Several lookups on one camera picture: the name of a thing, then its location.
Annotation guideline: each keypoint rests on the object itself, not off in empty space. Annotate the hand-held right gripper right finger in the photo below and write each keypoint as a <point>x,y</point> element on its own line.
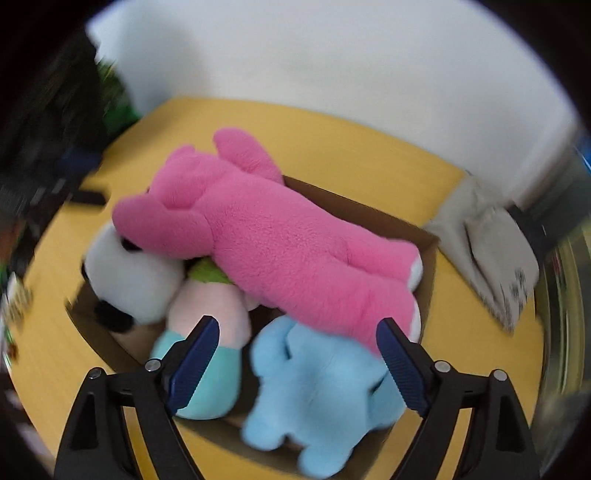
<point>401,364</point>

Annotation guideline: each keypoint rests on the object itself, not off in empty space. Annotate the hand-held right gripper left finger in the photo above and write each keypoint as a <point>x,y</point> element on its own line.
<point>194,364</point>

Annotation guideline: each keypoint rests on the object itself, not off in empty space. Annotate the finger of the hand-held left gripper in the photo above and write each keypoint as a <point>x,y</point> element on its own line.
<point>90,197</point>
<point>78,162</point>

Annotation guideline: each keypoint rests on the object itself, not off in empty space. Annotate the pastel pink teal plush toy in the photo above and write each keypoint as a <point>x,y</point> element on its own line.
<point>217,309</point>

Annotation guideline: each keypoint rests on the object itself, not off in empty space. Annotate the light blue plush toy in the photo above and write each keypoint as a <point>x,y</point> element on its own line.
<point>314,383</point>

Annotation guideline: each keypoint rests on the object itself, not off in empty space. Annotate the cardboard box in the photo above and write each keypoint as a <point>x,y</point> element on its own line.
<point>369,219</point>

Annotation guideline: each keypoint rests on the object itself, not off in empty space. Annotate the wooden desktop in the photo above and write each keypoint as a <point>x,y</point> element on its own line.
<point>346,147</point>

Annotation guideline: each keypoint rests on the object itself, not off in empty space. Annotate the green table cloth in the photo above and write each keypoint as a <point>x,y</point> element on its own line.
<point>117,108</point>

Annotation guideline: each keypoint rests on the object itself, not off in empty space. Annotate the patterned white cup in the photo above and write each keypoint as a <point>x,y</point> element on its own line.
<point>16,300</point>

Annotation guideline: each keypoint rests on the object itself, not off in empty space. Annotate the grey cloth bag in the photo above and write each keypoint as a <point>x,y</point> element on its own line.
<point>485,240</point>

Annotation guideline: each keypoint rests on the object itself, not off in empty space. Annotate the metal glass door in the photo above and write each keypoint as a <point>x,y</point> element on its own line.
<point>563,277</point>

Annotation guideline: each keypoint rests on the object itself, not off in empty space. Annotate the dark garment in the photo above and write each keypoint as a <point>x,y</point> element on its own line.
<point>531,219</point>

